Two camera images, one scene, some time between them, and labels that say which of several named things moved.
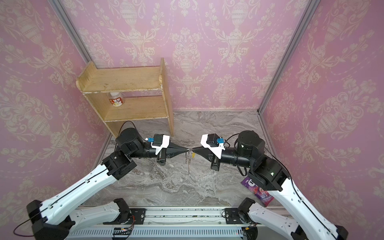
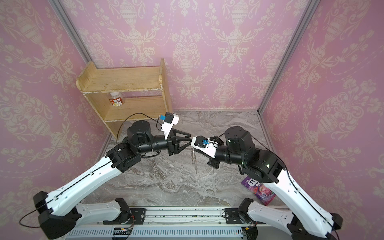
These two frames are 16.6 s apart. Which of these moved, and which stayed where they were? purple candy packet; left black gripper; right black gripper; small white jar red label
Moved: left black gripper
Stayed: right black gripper; small white jar red label; purple candy packet
